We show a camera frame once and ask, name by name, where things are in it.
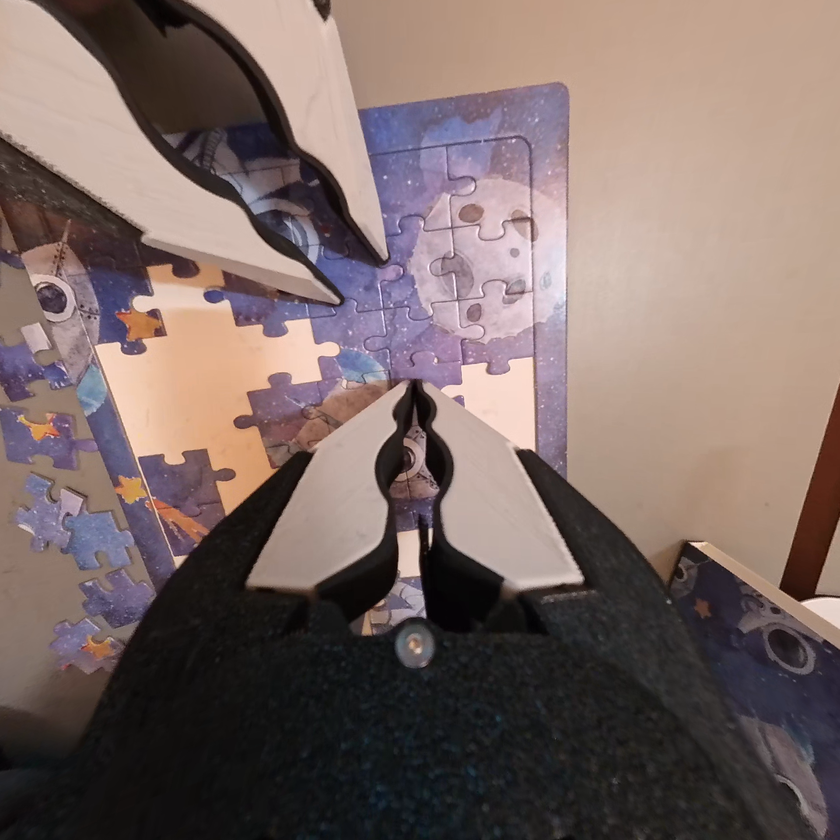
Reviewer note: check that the grey desk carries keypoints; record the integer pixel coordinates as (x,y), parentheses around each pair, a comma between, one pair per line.
(689,262)

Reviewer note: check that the space puzzle board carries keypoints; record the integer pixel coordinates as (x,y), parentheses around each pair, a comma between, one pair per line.
(551,262)

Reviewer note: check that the puzzle pieces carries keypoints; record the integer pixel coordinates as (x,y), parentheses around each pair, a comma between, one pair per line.
(98,538)

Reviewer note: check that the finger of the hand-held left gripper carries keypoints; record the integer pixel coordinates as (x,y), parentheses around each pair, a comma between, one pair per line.
(308,85)
(79,144)

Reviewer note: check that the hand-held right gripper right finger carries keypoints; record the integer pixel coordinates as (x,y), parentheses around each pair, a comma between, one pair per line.
(505,518)

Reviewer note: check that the white flat board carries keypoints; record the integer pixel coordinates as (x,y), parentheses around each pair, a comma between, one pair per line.
(823,610)

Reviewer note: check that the illustrated puzzle box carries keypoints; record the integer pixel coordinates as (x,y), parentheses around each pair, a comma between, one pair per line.
(754,689)

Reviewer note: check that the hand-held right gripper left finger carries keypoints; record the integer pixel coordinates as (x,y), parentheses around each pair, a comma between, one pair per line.
(321,518)

